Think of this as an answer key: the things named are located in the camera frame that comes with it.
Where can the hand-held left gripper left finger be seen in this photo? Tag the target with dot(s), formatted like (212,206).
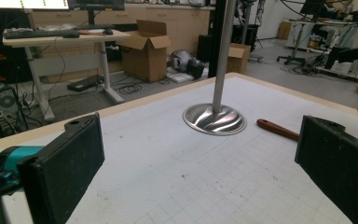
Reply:
(65,161)

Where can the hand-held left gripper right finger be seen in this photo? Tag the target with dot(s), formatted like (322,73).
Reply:
(341,165)

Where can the brown wooden spoon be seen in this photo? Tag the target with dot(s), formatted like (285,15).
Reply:
(276,129)

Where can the metal stand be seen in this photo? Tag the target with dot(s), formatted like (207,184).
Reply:
(221,74)

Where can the black power strip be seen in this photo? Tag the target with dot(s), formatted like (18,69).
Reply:
(84,84)

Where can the black computer tower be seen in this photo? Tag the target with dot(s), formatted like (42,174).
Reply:
(0,102)

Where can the white desk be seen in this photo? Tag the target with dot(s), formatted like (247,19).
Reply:
(74,63)

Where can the white grid mat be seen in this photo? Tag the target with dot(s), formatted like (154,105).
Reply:
(183,177)

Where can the large open cardboard box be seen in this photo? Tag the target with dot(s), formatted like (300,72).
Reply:
(143,59)

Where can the black keyboard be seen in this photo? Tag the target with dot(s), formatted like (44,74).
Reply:
(40,33)

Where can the black computer mouse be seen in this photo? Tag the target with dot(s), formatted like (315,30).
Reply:
(107,31)

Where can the white flat board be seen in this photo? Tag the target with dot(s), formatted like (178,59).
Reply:
(177,77)

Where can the small cardboard box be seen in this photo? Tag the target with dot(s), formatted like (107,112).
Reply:
(237,59)

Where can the grey round appliance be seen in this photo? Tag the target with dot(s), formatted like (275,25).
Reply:
(185,62)

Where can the black monitor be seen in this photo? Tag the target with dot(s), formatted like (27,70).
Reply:
(96,4)

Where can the black frame post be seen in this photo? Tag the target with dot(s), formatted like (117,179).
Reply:
(215,37)

